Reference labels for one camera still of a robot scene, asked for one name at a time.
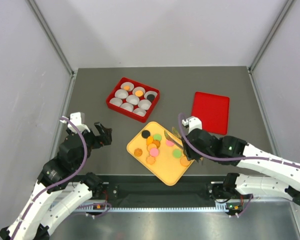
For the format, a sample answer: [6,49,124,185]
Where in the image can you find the metal tongs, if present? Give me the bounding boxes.
[162,126,205,166]

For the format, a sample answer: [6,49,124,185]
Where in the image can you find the pink sandwich cookie top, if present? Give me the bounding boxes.
[165,140,175,147]

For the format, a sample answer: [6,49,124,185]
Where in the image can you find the pink sandwich cookie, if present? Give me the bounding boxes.
[165,140,175,147]
[149,148,159,158]

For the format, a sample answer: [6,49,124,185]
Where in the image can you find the orange flower cookie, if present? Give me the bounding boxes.
[123,85,130,91]

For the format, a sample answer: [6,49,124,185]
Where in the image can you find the round dotted biscuit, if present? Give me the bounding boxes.
[147,140,161,151]
[135,90,144,97]
[180,156,191,167]

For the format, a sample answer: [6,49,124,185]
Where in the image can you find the orange leaf cookie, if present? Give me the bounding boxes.
[146,155,156,165]

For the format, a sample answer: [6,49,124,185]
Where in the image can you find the black sandwich cookie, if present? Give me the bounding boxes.
[146,94,156,102]
[141,130,151,139]

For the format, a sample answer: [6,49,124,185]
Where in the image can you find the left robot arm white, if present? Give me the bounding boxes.
[0,117,112,240]

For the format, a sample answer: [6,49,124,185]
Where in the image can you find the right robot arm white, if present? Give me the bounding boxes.
[181,128,300,206]

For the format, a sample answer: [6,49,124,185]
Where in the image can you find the green sandwich cookie right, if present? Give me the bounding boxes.
[172,149,183,159]

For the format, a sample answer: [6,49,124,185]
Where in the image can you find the green sandwich cookie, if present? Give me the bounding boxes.
[172,149,183,159]
[153,133,162,142]

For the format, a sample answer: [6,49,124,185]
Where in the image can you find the white paper cup front-left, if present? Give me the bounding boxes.
[109,97,123,107]

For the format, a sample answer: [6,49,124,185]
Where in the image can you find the white paper cup front-middle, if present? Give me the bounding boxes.
[120,102,134,112]

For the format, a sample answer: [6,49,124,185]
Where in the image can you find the orange swirl cookie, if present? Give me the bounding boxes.
[133,148,143,157]

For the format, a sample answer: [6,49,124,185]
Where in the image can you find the red box lid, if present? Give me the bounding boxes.
[191,91,230,135]

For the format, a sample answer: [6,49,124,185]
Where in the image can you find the black sandwich cookie top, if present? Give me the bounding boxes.
[141,130,151,139]

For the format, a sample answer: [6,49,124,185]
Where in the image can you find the white paper cup front-right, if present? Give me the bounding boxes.
[133,107,147,117]

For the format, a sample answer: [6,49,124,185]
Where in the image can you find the white paper cup middle-left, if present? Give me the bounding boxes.
[114,89,129,100]

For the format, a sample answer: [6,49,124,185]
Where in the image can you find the white paper cup centre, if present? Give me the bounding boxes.
[125,94,140,106]

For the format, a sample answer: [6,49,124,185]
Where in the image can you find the green sandwich cookie top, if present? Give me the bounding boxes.
[153,133,162,142]

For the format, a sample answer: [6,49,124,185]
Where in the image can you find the red cookie box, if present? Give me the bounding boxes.
[105,77,160,123]

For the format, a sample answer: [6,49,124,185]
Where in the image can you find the orange fish cookie left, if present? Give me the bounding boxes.
[146,136,154,146]

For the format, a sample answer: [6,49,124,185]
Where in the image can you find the pink sandwich cookie lower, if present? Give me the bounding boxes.
[149,148,159,158]

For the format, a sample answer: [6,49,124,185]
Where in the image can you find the yellow tray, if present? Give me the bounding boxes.
[126,121,194,186]

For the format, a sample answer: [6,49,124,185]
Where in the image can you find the white paper cup back-left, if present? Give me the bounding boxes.
[120,81,135,92]

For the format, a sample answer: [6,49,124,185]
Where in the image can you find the white paper cup back-middle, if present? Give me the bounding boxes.
[132,86,146,98]

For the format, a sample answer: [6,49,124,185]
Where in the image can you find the white paper cup back-right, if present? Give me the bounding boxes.
[144,90,158,100]

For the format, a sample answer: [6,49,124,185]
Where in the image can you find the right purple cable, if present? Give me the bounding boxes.
[177,112,300,218]

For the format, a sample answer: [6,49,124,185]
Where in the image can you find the purple cable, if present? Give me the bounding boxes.
[11,114,89,240]
[177,112,300,218]

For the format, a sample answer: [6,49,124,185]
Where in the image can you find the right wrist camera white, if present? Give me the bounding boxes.
[181,116,203,133]

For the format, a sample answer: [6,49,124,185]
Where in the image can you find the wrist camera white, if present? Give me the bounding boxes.
[59,112,91,134]
[181,116,203,133]

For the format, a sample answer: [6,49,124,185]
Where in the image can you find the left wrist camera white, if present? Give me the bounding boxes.
[59,112,91,134]

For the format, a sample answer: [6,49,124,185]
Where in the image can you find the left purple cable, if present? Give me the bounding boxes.
[11,114,89,240]

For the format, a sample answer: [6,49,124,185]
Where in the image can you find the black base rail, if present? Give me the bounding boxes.
[72,174,256,208]

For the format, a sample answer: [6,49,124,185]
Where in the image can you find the toothed cable duct strip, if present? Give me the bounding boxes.
[74,202,243,213]

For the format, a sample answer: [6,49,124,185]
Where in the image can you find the aluminium frame left post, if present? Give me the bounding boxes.
[25,0,75,77]

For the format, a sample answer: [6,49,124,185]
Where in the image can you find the aluminium frame post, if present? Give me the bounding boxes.
[247,0,296,75]
[25,0,75,77]

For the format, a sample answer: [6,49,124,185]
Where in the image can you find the aluminium frame right post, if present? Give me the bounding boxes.
[247,0,296,75]

